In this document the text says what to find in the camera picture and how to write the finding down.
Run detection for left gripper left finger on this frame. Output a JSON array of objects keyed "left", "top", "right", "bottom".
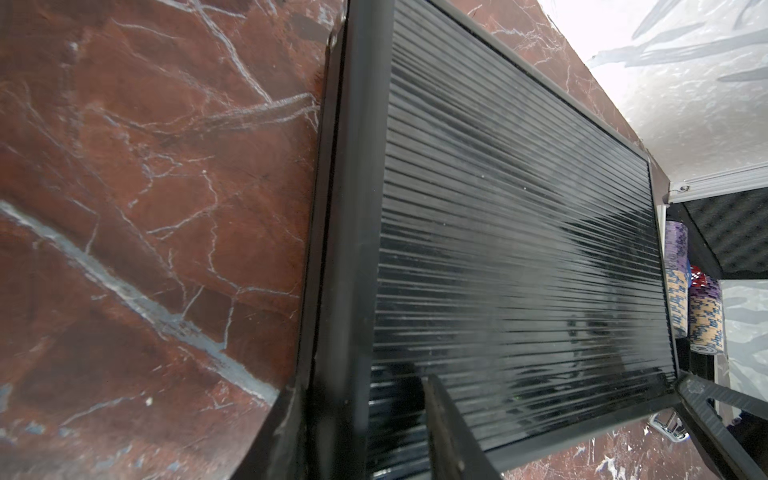
[{"left": 422, "top": 375, "right": 501, "bottom": 480}]

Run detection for black poker case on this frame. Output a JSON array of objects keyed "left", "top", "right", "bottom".
[{"left": 234, "top": 1, "right": 679, "bottom": 479}]

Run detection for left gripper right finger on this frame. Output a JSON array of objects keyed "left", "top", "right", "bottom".
[{"left": 676, "top": 374, "right": 767, "bottom": 479}]

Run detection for red dice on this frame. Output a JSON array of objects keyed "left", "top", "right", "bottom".
[{"left": 690, "top": 265, "right": 709, "bottom": 288}]

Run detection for silver aluminium poker case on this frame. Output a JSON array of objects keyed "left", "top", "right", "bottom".
[{"left": 650, "top": 163, "right": 767, "bottom": 400}]

